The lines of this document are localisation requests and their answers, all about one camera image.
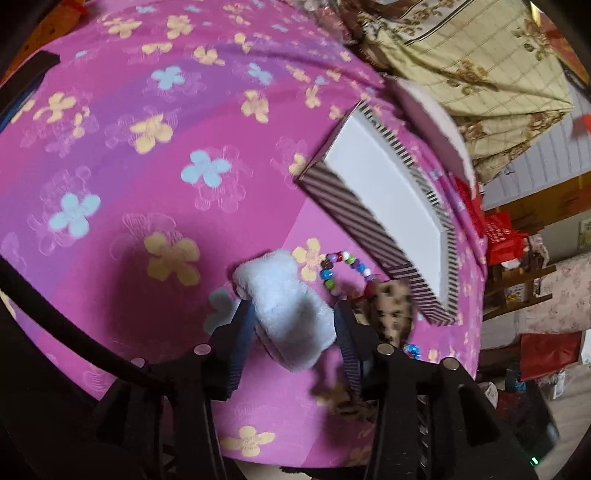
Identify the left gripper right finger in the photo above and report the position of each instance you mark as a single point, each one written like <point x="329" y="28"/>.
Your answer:
<point x="358" y="344"/>

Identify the striped cardboard box tray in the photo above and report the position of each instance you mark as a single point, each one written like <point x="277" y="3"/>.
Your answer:
<point x="365" y="179"/>

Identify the pink floral bedsheet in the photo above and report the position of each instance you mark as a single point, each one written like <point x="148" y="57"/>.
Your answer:
<point x="161" y="152"/>

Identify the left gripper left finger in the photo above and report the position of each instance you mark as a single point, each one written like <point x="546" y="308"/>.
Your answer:
<point x="230" y="345"/>

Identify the red gift bag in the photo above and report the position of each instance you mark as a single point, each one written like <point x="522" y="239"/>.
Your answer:
<point x="505" y="244"/>

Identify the light blue fluffy scrunchie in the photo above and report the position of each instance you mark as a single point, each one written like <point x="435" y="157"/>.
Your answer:
<point x="293" y="322"/>

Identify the beige floral blanket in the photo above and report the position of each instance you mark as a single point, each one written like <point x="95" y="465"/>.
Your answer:
<point x="486" y="62"/>

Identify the white pink pillow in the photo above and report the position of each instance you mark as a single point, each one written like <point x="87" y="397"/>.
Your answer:
<point x="437" y="128"/>

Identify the wooden chair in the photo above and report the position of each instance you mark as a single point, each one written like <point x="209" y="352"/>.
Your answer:
<point x="508" y="291"/>

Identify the red cushion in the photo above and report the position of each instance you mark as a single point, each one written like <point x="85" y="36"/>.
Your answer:
<point x="472" y="204"/>

